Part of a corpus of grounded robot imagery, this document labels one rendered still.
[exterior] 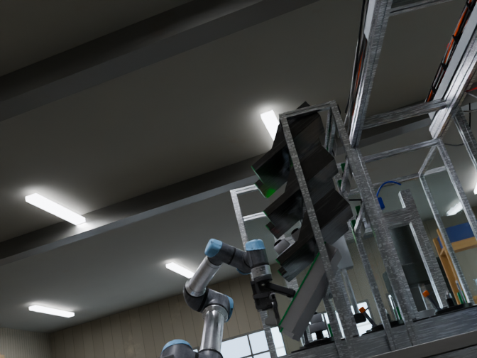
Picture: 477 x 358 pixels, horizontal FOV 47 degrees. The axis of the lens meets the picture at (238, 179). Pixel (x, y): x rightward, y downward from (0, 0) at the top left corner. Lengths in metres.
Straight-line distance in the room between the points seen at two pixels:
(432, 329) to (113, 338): 10.31
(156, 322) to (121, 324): 0.79
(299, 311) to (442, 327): 0.58
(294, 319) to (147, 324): 10.09
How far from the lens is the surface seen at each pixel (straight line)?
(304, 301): 1.66
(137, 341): 11.75
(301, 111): 1.82
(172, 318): 11.48
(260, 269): 2.14
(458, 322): 2.05
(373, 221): 1.69
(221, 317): 2.49
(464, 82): 2.92
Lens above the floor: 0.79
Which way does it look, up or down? 23 degrees up
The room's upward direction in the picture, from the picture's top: 14 degrees counter-clockwise
